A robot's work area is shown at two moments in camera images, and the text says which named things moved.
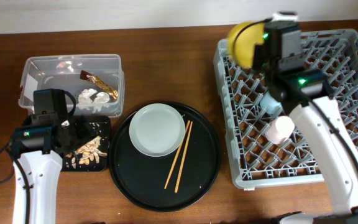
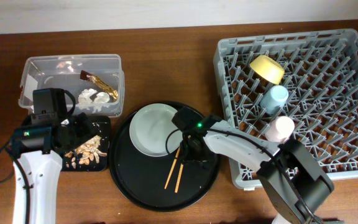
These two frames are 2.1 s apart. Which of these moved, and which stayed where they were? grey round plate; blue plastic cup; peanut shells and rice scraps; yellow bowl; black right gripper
Moved: yellow bowl; black right gripper
Stayed: blue plastic cup; grey round plate; peanut shells and rice scraps
